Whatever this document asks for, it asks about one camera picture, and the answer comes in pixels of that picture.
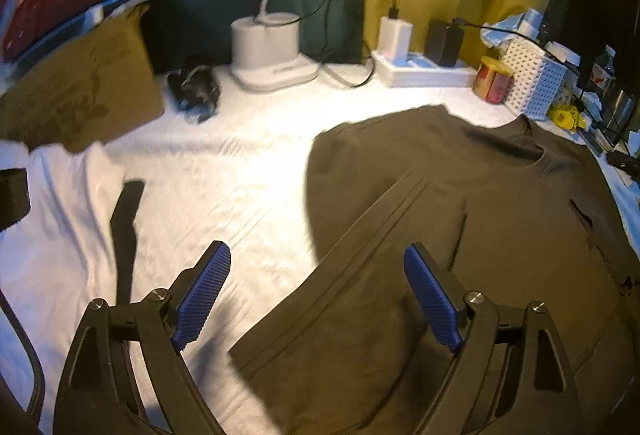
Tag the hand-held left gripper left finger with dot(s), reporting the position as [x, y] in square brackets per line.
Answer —
[202, 295]

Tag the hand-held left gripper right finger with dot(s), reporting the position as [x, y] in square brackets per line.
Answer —
[432, 295]

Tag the dark olive shirt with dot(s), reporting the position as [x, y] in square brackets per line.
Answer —
[500, 195]

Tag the white textured table cloth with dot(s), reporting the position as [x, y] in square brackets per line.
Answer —
[240, 175]

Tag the white folded garment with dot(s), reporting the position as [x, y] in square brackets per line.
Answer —
[55, 215]

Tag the black office chair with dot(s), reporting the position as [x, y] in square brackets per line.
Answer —
[12, 200]

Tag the white power strip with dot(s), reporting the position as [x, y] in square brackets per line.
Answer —
[430, 76]

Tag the red and yellow tin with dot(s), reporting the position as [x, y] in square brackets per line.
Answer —
[492, 82]

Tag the yellow plastic wrapper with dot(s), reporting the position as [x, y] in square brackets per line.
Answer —
[565, 116]

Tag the brown cardboard box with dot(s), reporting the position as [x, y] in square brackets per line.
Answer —
[90, 85]

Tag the white perforated basket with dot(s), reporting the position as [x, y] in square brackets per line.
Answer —
[535, 75]

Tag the black charger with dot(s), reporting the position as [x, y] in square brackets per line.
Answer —
[442, 42]

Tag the white desk lamp base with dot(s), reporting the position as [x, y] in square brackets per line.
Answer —
[265, 45]

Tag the white charger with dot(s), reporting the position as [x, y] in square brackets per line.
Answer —
[395, 37]

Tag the clear plastic bottle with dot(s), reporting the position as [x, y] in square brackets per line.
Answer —
[602, 70]

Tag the crumpled white paper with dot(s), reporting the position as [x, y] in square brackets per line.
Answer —
[515, 25]

